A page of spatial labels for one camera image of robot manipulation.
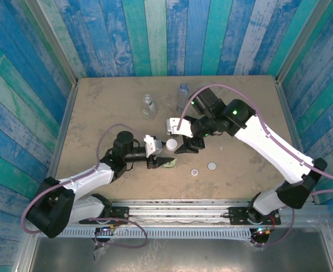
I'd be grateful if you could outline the clear plastic bottle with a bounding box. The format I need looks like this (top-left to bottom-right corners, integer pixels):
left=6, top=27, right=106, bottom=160
left=142, top=93, right=158, bottom=121

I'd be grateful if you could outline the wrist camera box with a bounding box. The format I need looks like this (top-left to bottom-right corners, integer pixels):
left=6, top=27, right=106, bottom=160
left=143, top=134, right=165, bottom=158
left=165, top=117, right=194, bottom=139

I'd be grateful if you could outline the grey slotted cable duct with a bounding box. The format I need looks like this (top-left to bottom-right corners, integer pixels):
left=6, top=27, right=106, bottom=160
left=39, top=227, right=253, bottom=240

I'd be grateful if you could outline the aluminium corner post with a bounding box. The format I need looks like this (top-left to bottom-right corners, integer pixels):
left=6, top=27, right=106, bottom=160
left=24, top=0, right=79, bottom=87
left=275, top=0, right=333, bottom=84

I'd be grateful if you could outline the aluminium table side rail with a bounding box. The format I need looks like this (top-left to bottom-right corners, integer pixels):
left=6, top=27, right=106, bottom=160
left=275, top=80, right=320, bottom=205
left=46, top=83, right=79, bottom=182

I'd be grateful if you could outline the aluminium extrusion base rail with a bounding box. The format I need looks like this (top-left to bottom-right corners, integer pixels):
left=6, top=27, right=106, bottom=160
left=29, top=199, right=331, bottom=227

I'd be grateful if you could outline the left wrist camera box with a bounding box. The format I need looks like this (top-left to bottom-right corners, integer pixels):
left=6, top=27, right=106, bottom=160
left=143, top=134, right=165, bottom=158

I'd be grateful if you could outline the clear bottle with green label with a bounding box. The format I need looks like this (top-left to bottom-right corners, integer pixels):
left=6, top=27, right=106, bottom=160
left=161, top=143, right=179, bottom=170

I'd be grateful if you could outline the blue tinted plastic bottle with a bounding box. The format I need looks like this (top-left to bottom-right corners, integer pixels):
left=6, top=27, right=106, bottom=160
left=176, top=82, right=190, bottom=113

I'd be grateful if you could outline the metal shelf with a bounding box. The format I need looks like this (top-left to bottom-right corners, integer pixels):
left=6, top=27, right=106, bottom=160
left=12, top=235, right=333, bottom=272

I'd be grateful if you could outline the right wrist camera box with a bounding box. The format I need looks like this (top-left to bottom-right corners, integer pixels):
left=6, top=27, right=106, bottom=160
left=165, top=117, right=194, bottom=139

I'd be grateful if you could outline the controller board with wires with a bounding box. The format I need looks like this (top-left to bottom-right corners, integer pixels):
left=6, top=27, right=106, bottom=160
left=251, top=226, right=272, bottom=236
left=94, top=225, right=119, bottom=236

